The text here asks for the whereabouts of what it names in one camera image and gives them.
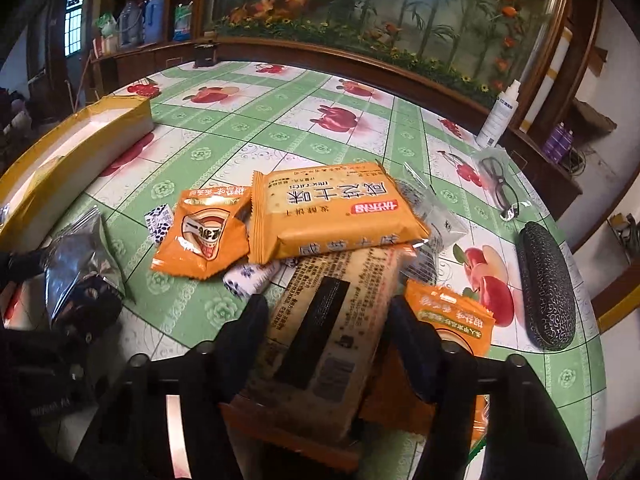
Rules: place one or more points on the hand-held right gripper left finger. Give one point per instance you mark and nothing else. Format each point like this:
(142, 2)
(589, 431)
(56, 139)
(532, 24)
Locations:
(249, 332)

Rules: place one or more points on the white spray bottle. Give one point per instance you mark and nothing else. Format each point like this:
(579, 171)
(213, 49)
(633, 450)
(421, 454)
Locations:
(495, 117)

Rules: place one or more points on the green white bag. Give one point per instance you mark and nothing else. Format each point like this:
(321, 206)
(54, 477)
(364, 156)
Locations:
(106, 25)

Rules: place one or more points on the silver foil packet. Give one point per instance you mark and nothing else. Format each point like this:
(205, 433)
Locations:
(75, 255)

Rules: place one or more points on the flower bamboo glass panel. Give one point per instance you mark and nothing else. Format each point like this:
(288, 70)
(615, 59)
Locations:
(380, 5)

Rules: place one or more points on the purple bottles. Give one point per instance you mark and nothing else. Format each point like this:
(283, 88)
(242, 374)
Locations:
(557, 142)

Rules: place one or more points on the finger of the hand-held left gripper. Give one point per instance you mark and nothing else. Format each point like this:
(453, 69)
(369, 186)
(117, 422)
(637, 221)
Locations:
(20, 266)
(92, 307)

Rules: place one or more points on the green fruit print tablecloth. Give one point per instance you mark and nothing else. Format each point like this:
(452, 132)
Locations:
(320, 140)

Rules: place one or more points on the white yellow roll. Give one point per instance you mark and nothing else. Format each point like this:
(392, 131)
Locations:
(547, 80)

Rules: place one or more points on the black eyeglasses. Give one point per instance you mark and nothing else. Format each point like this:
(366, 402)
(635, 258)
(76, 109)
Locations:
(500, 185)

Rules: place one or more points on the small orange snack packet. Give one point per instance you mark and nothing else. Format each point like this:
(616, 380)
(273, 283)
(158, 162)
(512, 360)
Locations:
(450, 317)
(390, 410)
(200, 237)

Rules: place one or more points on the blue thermos flask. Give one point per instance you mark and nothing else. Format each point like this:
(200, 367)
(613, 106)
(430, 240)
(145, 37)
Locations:
(152, 17)

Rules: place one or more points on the beige cracker packet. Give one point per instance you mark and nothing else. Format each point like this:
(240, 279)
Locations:
(320, 340)

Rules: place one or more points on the small black ink bottle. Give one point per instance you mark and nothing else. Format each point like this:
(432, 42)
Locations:
(205, 55)

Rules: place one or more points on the clear black sesame packet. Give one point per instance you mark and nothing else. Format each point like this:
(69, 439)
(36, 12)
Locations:
(440, 220)

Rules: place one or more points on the large orange cracker packet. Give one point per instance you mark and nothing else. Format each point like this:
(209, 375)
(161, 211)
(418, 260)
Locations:
(335, 215)

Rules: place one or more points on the flower print white candy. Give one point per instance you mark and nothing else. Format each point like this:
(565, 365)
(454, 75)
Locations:
(250, 277)

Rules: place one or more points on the grey water jug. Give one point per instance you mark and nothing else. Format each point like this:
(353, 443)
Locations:
(131, 25)

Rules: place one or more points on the yellow cardboard box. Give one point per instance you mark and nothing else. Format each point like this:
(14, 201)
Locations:
(75, 145)

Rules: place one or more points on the wooden display cabinet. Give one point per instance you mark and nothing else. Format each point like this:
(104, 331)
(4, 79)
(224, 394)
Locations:
(350, 62)

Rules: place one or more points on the leaf print white candy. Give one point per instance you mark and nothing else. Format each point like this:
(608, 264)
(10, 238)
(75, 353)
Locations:
(159, 224)

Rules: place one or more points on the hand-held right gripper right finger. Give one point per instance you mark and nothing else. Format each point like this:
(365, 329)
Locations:
(410, 340)

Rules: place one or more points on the black patterned glasses case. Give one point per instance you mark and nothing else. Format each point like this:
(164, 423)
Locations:
(545, 285)

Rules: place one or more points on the window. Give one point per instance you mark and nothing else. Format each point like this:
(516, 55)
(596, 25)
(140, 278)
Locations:
(73, 25)

